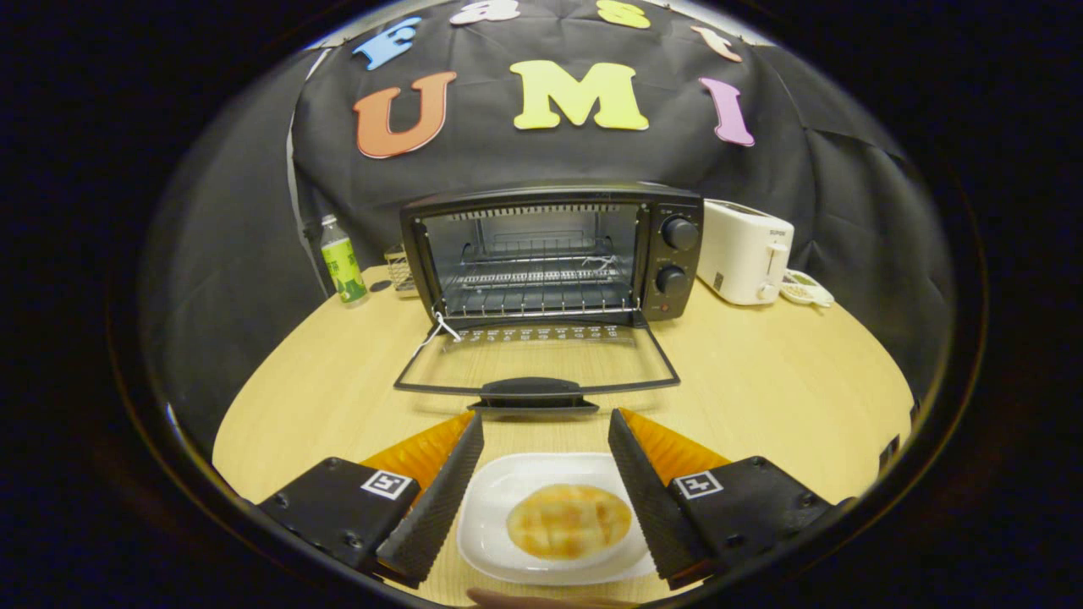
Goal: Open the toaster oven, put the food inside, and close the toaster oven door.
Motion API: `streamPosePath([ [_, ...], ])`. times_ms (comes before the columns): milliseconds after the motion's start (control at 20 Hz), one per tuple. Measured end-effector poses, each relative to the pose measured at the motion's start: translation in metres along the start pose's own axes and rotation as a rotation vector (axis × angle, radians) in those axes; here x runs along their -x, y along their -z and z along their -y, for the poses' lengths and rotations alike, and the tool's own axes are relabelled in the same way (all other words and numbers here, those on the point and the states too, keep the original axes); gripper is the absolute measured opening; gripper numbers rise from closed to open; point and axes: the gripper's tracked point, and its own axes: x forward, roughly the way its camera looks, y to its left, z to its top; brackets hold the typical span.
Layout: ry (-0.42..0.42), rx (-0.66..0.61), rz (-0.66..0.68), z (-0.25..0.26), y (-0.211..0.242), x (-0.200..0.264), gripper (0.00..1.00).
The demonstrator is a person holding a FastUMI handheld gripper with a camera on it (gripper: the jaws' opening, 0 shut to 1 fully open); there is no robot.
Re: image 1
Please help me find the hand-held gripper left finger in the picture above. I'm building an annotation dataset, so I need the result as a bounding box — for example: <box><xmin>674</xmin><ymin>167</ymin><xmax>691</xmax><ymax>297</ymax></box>
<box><xmin>258</xmin><ymin>412</ymin><xmax>485</xmax><ymax>590</ymax></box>

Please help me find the white square plate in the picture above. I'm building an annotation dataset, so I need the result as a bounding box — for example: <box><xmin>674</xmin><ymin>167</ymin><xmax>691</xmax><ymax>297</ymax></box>
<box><xmin>457</xmin><ymin>453</ymin><xmax>659</xmax><ymax>586</ymax></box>

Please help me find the white pop-up toaster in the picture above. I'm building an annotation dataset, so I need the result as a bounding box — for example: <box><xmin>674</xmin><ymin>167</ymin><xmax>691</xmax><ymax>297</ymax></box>
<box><xmin>696</xmin><ymin>199</ymin><xmax>796</xmax><ymax>306</ymax></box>

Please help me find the green label drink bottle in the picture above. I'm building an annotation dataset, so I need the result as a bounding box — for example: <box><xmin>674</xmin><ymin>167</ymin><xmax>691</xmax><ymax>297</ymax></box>
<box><xmin>320</xmin><ymin>214</ymin><xmax>370</xmax><ymax>307</ymax></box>

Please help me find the black backdrop cloth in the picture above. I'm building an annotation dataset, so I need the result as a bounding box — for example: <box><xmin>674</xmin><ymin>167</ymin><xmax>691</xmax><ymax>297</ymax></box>
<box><xmin>140</xmin><ymin>0</ymin><xmax>957</xmax><ymax>441</ymax></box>

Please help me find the black toaster oven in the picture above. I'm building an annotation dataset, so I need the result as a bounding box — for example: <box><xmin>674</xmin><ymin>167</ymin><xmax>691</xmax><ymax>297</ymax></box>
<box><xmin>393</xmin><ymin>182</ymin><xmax>705</xmax><ymax>415</ymax></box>

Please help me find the white divided snack tray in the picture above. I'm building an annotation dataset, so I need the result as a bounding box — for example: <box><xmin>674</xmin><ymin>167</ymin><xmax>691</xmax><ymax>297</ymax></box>
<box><xmin>780</xmin><ymin>269</ymin><xmax>835</xmax><ymax>308</ymax></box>

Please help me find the small glass jar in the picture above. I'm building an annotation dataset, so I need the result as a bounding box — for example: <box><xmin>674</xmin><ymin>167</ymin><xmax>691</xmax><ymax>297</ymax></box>
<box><xmin>385</xmin><ymin>244</ymin><xmax>417</xmax><ymax>297</ymax></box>

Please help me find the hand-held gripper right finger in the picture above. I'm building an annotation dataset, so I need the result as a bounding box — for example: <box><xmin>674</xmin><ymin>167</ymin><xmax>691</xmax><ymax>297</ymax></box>
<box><xmin>607</xmin><ymin>408</ymin><xmax>855</xmax><ymax>591</ymax></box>

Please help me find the golden bread bun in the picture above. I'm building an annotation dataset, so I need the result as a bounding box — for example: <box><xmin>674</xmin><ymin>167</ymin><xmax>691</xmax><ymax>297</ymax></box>
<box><xmin>506</xmin><ymin>484</ymin><xmax>633</xmax><ymax>561</ymax></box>

